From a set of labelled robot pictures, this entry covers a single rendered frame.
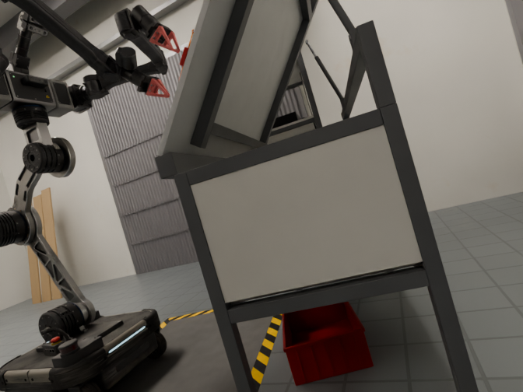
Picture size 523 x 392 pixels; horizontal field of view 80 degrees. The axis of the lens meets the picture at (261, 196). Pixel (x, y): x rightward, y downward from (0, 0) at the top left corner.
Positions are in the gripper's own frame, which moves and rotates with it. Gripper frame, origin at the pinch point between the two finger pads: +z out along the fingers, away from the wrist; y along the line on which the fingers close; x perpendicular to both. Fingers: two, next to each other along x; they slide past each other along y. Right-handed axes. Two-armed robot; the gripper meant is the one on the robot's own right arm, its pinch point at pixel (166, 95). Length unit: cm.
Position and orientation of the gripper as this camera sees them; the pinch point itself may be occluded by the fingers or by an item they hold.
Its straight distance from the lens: 131.9
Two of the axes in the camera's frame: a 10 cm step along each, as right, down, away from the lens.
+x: -4.5, 8.2, 3.5
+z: 8.5, 5.1, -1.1
